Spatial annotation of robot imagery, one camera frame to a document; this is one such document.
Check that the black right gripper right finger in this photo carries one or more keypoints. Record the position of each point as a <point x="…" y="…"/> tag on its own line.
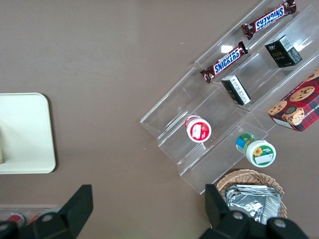
<point x="219" y="219"/>

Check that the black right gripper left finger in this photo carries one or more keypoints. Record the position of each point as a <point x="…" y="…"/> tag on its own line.
<point x="74" y="211"/>

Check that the light wicker basket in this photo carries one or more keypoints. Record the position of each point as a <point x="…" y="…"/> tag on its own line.
<point x="249" y="175"/>

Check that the cream plastic tray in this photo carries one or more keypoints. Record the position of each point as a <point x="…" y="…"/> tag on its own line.
<point x="25" y="134"/>

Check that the clear acrylic bottle rack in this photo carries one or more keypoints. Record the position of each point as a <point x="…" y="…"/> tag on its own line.
<point x="49" y="207"/>

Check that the silver foil pouch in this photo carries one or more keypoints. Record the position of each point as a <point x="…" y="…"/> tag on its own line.
<point x="249" y="204"/>
<point x="251" y="187"/>

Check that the green label white jar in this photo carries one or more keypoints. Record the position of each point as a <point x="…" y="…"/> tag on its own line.
<point x="259" y="153"/>

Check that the red label white jar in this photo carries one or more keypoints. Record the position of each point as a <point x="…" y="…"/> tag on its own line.
<point x="198" y="129"/>

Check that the clear acrylic step shelf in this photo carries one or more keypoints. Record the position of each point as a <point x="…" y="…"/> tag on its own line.
<point x="179" y="104"/>

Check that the small black box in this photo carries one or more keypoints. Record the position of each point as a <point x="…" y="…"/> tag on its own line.
<point x="284" y="52"/>
<point x="236" y="90"/>

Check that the red tartan cookie box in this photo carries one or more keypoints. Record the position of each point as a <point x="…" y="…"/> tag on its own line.
<point x="299" y="104"/>

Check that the Snickers bar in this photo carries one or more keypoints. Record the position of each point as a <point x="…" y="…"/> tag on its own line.
<point x="269" y="18"/>
<point x="224" y="63"/>

